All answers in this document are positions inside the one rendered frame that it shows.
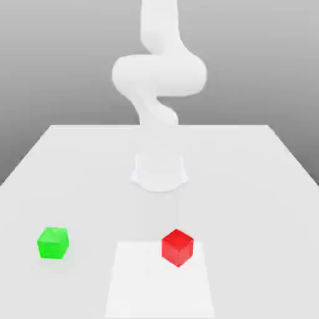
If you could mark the small red cube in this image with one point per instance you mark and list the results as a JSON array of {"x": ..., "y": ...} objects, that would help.
[{"x": 177, "y": 248}]

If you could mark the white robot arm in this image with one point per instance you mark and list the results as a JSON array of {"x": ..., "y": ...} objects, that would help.
[{"x": 159, "y": 74}]

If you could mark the small green cube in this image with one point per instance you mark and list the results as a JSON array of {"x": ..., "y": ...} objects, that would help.
[{"x": 52, "y": 243}]

